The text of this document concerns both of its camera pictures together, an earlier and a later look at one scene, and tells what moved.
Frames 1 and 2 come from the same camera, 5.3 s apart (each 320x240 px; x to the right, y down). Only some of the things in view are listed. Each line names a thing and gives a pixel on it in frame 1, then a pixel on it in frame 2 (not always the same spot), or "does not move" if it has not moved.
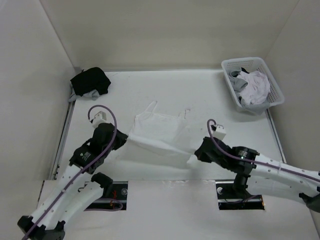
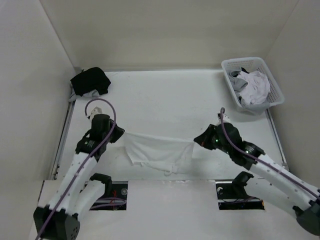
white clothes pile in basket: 258,88 does not move
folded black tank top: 93,78 does not move
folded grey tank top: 93,94 does not move
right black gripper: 201,156 → 203,139
